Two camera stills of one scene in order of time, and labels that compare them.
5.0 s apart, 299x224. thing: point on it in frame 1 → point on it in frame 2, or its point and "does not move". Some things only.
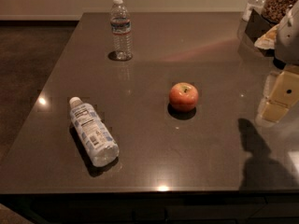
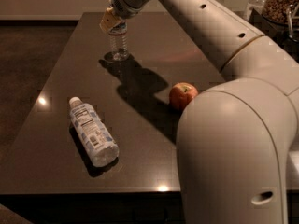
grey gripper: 288,44 → 122,4
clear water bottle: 121,26 does not move
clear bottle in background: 257,3 does not move
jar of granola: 278,0 does not move
